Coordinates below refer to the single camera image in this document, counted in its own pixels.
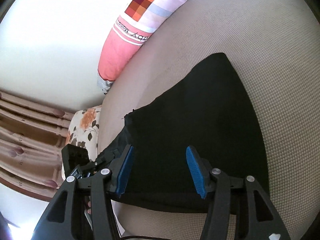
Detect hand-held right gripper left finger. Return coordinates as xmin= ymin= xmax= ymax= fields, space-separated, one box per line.
xmin=32 ymin=144 xmax=134 ymax=240

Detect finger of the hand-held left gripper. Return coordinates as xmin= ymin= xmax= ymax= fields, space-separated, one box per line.
xmin=94 ymin=150 xmax=123 ymax=168

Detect pink patchwork bolster pillow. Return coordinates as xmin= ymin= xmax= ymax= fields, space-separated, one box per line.
xmin=97 ymin=0 xmax=216 ymax=95

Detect person's left hand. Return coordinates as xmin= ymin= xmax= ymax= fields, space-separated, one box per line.
xmin=84 ymin=195 xmax=92 ymax=215

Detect beige patterned curtain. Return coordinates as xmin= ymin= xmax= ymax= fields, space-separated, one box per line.
xmin=0 ymin=92 xmax=76 ymax=202

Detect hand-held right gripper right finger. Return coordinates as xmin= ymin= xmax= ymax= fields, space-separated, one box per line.
xmin=186 ymin=145 xmax=291 ymax=240

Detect floral pillow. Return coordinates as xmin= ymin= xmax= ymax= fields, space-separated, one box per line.
xmin=61 ymin=105 xmax=103 ymax=180

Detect black pants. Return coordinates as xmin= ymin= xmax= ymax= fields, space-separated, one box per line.
xmin=96 ymin=52 xmax=271 ymax=216

